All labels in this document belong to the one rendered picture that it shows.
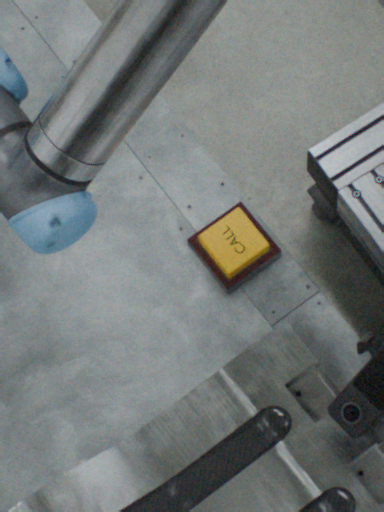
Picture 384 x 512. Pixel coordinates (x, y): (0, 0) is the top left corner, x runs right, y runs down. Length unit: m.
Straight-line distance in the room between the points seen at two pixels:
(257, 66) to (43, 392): 1.17
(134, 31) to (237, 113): 1.42
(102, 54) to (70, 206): 0.15
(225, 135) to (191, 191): 0.91
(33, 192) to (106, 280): 0.39
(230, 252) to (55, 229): 0.38
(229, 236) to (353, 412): 0.31
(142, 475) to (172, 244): 0.30
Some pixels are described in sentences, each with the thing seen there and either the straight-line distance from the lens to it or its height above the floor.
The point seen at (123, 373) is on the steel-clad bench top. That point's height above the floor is 0.80.
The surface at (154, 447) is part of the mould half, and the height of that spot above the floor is 0.88.
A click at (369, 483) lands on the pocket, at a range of 1.46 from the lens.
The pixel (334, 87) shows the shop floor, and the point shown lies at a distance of 2.56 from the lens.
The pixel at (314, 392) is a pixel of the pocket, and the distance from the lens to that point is 1.48.
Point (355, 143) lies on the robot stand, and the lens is 2.27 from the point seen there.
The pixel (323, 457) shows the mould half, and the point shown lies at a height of 0.89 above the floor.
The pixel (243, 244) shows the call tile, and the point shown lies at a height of 0.84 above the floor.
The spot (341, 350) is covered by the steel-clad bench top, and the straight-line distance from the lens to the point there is 1.55.
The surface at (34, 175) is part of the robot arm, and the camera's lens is 1.22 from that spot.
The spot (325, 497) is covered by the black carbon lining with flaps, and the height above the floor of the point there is 0.89.
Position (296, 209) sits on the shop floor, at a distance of 2.46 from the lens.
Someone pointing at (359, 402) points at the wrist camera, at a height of 0.99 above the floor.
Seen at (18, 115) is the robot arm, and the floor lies 1.17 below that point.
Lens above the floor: 2.30
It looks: 70 degrees down
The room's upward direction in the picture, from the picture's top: 12 degrees counter-clockwise
